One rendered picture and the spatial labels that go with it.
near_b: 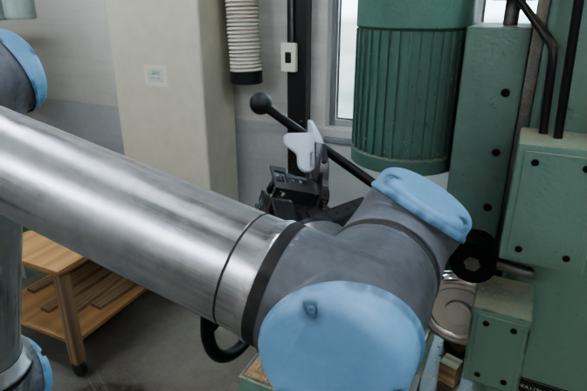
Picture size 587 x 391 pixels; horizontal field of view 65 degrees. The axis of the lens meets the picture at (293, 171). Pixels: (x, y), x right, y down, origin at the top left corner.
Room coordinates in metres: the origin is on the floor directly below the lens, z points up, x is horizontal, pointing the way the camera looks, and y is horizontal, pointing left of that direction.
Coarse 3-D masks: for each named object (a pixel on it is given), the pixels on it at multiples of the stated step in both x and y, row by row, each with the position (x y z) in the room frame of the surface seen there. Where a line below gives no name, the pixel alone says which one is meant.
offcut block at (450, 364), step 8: (440, 360) 0.67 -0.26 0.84; (448, 360) 0.67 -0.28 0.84; (456, 360) 0.67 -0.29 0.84; (440, 368) 0.66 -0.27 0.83; (448, 368) 0.65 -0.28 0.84; (456, 368) 0.65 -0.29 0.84; (440, 376) 0.66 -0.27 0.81; (448, 376) 0.65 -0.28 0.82; (456, 376) 0.65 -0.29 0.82; (448, 384) 0.65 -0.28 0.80
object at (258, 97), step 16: (256, 96) 0.70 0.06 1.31; (256, 112) 0.70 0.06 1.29; (272, 112) 0.69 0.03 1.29; (288, 128) 0.68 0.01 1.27; (336, 160) 0.64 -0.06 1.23; (368, 176) 0.63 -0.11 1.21; (480, 240) 0.55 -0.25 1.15; (464, 256) 0.54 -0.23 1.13; (480, 256) 0.53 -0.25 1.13; (496, 256) 0.54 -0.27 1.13; (464, 272) 0.54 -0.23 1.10; (480, 272) 0.53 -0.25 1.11; (512, 272) 0.53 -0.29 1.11; (528, 272) 0.52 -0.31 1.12
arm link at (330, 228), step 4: (304, 224) 0.49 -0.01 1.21; (308, 224) 0.48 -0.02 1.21; (312, 224) 0.48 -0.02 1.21; (316, 224) 0.48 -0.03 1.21; (320, 224) 0.48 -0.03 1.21; (324, 224) 0.48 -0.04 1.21; (328, 224) 0.48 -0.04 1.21; (332, 224) 0.49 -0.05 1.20; (336, 224) 0.49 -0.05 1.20; (316, 228) 0.48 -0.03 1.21; (320, 228) 0.48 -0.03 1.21; (324, 228) 0.48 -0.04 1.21; (328, 228) 0.48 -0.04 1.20; (332, 228) 0.48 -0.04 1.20; (336, 228) 0.48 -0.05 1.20; (340, 228) 0.49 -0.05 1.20; (324, 232) 0.47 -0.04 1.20; (328, 232) 0.47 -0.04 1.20; (332, 232) 0.47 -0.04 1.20; (336, 232) 0.47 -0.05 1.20
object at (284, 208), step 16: (272, 176) 0.57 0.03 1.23; (288, 176) 0.60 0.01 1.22; (272, 192) 0.59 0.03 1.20; (288, 192) 0.55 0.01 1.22; (304, 192) 0.56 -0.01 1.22; (320, 192) 0.57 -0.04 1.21; (256, 208) 0.60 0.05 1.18; (272, 208) 0.55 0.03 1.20; (288, 208) 0.54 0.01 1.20; (304, 208) 0.56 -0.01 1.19; (320, 208) 0.57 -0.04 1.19
